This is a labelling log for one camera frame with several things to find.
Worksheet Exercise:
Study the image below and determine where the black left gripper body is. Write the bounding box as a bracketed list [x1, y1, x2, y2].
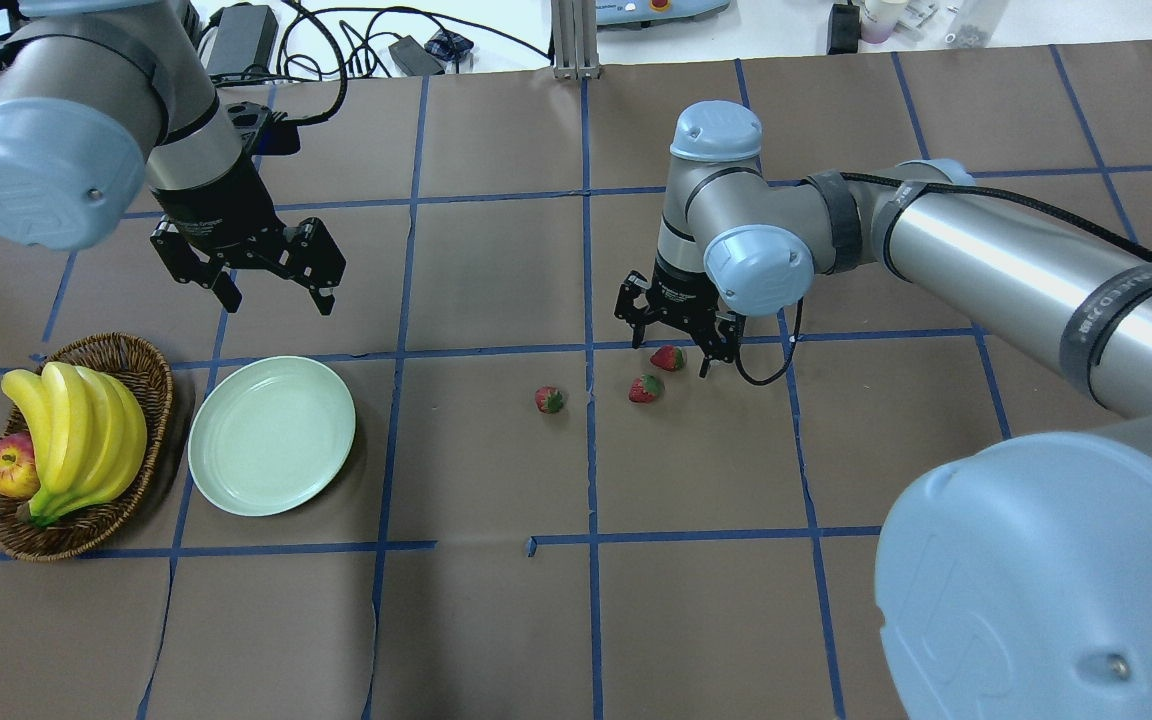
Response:
[150, 160, 346, 291]

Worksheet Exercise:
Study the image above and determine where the light green plate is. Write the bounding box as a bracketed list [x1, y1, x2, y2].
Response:
[187, 356, 357, 518]

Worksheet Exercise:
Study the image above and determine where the red yellow apple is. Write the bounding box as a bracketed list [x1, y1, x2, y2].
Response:
[0, 430, 41, 500]

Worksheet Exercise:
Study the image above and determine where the black power adapter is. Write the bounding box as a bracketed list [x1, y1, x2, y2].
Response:
[205, 3, 278, 85]

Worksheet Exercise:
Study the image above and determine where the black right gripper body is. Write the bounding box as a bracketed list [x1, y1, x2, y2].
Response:
[614, 258, 745, 363]

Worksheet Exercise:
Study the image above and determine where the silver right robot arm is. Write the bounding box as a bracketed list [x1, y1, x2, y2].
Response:
[614, 101, 1152, 719]

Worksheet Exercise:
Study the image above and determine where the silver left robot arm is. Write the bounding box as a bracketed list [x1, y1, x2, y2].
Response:
[0, 1, 346, 314]

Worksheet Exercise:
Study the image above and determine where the red strawberry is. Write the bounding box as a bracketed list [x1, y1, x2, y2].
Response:
[649, 344, 687, 372]
[627, 374, 664, 404]
[535, 386, 566, 415]

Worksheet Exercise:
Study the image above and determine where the teach pendant tablet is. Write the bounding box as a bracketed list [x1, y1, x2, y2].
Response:
[594, 0, 732, 28]

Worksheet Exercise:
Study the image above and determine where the yellow banana bunch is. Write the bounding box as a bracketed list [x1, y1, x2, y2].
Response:
[0, 361, 147, 526]

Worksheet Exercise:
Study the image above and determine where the aluminium frame post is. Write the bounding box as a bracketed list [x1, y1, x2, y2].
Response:
[550, 0, 602, 81]

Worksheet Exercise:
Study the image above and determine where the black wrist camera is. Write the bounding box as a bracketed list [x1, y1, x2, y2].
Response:
[225, 101, 302, 158]

